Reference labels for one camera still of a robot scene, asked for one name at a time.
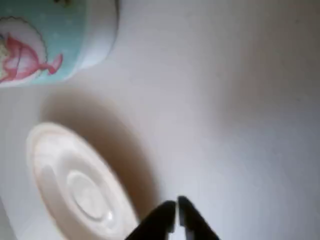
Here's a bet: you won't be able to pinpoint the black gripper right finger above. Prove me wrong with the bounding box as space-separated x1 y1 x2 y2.
176 195 222 240

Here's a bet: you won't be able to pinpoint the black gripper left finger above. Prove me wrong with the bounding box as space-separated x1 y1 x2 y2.
125 200 177 240

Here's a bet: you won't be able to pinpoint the white ceramic mug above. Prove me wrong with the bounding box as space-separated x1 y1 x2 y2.
0 0 120 89

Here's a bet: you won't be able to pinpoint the cream ceramic saucer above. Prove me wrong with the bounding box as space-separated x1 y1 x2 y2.
24 121 141 240

